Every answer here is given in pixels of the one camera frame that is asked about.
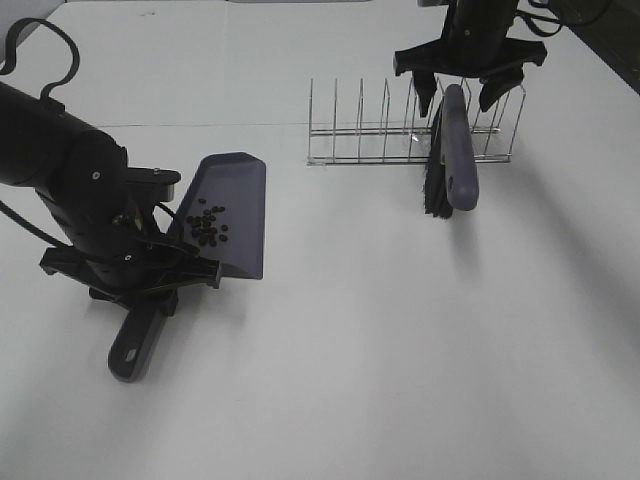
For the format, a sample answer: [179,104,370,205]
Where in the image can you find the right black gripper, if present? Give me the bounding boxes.
[393,0,547,117]

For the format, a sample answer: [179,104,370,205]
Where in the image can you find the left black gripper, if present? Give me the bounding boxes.
[39,169,198,315]

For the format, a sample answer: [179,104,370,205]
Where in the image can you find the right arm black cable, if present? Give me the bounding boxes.
[512,0,611,39]

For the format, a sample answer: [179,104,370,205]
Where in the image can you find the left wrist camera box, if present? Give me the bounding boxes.
[125,167,181,204]

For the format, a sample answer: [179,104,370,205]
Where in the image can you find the purple hand brush black bristles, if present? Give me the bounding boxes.
[424,84,479,219]

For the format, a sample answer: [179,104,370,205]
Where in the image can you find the purple plastic dustpan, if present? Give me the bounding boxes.
[107,152,266,382]

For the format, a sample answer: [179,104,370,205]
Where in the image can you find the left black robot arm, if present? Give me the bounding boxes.
[1,84,222,307]

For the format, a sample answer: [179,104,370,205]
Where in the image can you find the chrome wire dish rack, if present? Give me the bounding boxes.
[306,76,526,166]

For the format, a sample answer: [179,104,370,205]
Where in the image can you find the pile of coffee beans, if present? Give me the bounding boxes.
[185,197,230,248]

